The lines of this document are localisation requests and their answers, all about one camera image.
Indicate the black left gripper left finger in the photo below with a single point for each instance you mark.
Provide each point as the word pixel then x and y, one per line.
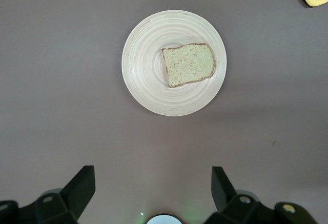
pixel 77 190

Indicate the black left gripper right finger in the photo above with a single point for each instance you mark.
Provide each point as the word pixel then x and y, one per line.
pixel 223 193

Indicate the slice of brown bread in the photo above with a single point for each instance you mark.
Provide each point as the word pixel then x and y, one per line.
pixel 189 65

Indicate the round wooden plate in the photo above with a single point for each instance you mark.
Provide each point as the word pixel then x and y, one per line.
pixel 146 62

